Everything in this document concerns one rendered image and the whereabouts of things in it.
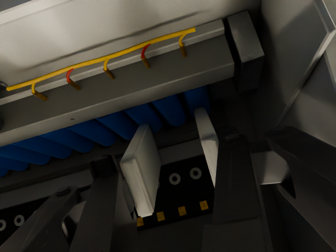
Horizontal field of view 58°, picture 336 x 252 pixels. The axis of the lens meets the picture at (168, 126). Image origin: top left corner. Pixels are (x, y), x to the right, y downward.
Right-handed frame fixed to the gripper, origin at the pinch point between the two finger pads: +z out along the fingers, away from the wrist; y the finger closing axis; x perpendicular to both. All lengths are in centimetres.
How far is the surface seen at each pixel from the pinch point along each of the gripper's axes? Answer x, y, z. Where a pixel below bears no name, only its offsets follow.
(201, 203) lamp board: -8.1, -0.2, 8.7
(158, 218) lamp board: -8.4, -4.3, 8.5
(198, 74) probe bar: 3.9, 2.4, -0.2
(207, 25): 6.1, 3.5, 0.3
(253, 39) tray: 4.7, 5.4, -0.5
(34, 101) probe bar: 5.0, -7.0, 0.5
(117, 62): 5.7, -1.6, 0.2
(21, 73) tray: 6.7, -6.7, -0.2
